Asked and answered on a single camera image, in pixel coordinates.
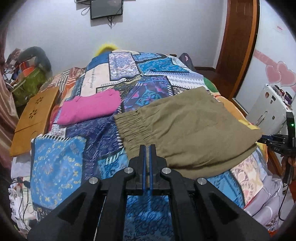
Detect white sewing machine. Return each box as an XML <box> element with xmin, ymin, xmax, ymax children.
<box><xmin>246</xmin><ymin>84</ymin><xmax>292</xmax><ymax>135</ymax></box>

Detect striped pink curtain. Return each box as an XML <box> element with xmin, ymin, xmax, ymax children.
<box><xmin>0</xmin><ymin>27</ymin><xmax>19</xmax><ymax>169</ymax></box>

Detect small wall monitor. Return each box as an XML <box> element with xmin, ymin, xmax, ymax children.
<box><xmin>90</xmin><ymin>0</ymin><xmax>123</xmax><ymax>20</ymax></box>

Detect brown wooden door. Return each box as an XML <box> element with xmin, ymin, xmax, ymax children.
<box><xmin>216</xmin><ymin>1</ymin><xmax>259</xmax><ymax>100</ymax></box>

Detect olive khaki pants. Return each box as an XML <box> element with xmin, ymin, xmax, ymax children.
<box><xmin>114</xmin><ymin>87</ymin><xmax>262</xmax><ymax>179</ymax></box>

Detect striped orange blanket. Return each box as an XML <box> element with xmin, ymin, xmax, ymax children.
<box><xmin>38</xmin><ymin>67</ymin><xmax>85</xmax><ymax>101</ymax></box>

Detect wooden lap desk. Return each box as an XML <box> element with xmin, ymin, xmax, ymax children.
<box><xmin>10</xmin><ymin>87</ymin><xmax>59</xmax><ymax>157</ymax></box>

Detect green storage bag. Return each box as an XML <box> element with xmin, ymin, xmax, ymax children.
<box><xmin>11</xmin><ymin>68</ymin><xmax>47</xmax><ymax>108</ymax></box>

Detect folded pink garment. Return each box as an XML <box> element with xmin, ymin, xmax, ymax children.
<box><xmin>56</xmin><ymin>89</ymin><xmax>121</xmax><ymax>125</ymax></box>

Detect grey plush toy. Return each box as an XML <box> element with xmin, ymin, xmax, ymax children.
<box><xmin>17</xmin><ymin>46</ymin><xmax>51</xmax><ymax>72</ymax></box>

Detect yellow curved pillow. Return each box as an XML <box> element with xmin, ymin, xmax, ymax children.
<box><xmin>94</xmin><ymin>43</ymin><xmax>118</xmax><ymax>57</ymax></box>

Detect blue patchwork bed quilt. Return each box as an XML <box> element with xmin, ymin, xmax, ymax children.
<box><xmin>28</xmin><ymin>50</ymin><xmax>283</xmax><ymax>240</ymax></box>

